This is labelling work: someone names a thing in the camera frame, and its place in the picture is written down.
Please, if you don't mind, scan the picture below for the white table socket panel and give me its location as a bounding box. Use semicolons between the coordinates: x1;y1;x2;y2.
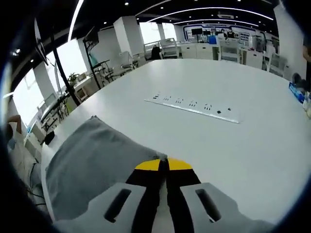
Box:
144;91;243;124

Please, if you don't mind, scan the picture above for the black tripod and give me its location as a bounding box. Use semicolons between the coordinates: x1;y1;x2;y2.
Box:
50;31;81;107

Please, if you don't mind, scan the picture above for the blue packet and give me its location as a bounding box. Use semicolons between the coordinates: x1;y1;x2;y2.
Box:
288;81;306;104

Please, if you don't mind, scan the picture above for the black monitor stand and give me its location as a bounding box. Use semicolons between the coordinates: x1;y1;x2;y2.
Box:
82;26;103;90

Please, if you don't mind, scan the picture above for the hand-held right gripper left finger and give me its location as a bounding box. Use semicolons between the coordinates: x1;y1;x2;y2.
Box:
54;159;168;233

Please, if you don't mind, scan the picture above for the black backpack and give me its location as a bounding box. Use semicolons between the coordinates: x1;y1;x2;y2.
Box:
151;46;163;60

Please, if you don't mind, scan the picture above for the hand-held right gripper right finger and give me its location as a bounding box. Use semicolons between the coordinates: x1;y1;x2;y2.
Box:
166;157;276;233

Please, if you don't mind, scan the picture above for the person's white shirt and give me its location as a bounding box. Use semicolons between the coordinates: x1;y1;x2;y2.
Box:
9;145;43;192

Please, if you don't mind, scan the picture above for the white mesh office chair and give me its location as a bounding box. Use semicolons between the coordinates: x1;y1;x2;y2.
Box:
220;40;241;64

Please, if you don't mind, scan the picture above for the grey towel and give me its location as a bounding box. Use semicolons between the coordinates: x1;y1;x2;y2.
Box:
45;115;168;221

